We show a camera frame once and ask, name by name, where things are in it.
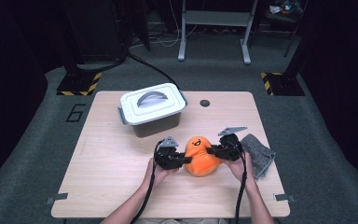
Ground right hand-held gripper black cable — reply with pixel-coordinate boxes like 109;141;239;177
234;148;249;224

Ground white floor cable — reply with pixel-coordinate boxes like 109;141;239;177
153;0;200;49

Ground clear grey storage box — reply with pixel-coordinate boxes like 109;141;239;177
131;111;182;139

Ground colourful small things on rack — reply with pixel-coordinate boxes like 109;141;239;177
268;0;302;16

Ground dark cabinet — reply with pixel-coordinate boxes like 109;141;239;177
63;0;129;63

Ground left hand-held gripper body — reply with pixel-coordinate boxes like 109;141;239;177
154;135;181;171

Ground grey tape strip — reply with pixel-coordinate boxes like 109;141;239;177
46;192;69;205
273;193;296;203

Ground white metal stand frame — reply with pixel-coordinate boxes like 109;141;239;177
177;0;259;65

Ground person's left hand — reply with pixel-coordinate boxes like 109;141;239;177
145;158;180;189

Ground white box lid grey handle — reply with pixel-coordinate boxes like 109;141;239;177
117;82;188;126

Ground hand-held gripper black cable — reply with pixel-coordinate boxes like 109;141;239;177
130;139;166;224
234;148;249;224

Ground left hand-held gripper black cable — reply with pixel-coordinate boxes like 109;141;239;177
130;139;166;224

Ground orange plush toy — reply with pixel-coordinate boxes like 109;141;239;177
184;135;223;177

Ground black stand with striped base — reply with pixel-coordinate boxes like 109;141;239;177
260;0;312;97
56;0;103;97

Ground black floor cable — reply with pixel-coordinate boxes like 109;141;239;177
127;52;181;91

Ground person's right hand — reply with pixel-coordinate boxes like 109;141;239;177
222;152;257;188

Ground grey fuzzy cloth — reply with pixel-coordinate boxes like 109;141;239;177
240;133;277;180

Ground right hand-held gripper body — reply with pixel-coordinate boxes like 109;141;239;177
217;125;249;162

